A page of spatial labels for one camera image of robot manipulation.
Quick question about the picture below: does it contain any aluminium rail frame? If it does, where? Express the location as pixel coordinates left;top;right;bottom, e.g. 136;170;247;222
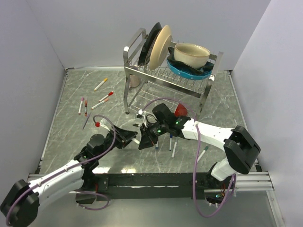
23;171;275;194

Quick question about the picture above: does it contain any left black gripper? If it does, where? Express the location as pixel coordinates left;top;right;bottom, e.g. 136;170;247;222
96;124;137;159

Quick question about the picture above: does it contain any yellow cap marker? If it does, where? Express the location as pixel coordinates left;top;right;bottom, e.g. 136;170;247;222
94;78;108;91

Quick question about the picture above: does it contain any red cap marker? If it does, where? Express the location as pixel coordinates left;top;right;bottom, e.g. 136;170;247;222
98;91;114;103

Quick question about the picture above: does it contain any teal cap marker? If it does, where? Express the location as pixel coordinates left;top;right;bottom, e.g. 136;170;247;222
197;146;209;162

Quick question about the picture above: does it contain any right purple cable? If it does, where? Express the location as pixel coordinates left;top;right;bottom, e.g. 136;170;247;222
139;98;237;218

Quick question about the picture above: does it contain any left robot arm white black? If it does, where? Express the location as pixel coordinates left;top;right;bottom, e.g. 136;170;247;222
0;126;138;227

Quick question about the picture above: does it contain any blue dotted dish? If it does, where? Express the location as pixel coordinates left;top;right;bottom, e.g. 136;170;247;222
167;61;212;80

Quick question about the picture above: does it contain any cream ceramic bowl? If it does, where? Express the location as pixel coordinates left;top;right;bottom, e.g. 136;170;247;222
174;43;211;69

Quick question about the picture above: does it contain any red bowl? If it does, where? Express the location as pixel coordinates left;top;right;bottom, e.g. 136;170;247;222
174;104;187;117

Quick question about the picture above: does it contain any dark red marker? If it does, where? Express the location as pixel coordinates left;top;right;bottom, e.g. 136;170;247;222
85;99;88;117

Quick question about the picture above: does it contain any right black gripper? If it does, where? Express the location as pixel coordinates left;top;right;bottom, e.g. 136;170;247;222
139;121;168;150

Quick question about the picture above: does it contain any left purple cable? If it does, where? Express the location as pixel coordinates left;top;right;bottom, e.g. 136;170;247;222
6;114;116;225

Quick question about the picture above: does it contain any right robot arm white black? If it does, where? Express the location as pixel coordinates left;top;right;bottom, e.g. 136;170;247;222
138;103;261;188

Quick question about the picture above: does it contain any orange cap marker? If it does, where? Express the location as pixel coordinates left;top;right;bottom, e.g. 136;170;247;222
91;98;109;110

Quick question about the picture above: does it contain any pink cap marker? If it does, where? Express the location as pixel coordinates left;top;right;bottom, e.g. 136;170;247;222
78;97;84;115

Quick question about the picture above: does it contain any black plate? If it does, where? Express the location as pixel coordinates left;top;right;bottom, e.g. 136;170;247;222
138;22;162;66

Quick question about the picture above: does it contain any dark blue cap marker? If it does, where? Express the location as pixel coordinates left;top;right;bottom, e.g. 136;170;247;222
169;134;173;151

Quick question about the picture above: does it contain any beige plate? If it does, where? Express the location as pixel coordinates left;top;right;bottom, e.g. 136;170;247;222
149;25;172;70

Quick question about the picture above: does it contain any grey cap marker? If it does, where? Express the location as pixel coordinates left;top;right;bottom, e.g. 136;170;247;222
171;141;178;159

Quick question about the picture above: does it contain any pink cup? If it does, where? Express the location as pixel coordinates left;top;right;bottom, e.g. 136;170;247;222
129;74;141;88

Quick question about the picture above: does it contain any stainless steel dish rack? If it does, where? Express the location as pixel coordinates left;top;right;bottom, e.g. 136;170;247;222
123;28;223;117

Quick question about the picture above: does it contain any purple cable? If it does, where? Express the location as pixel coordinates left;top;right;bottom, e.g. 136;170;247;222
139;98;237;218
6;114;116;225

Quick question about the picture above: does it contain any black base beam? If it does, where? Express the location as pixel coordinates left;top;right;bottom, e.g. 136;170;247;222
71;172;237;204

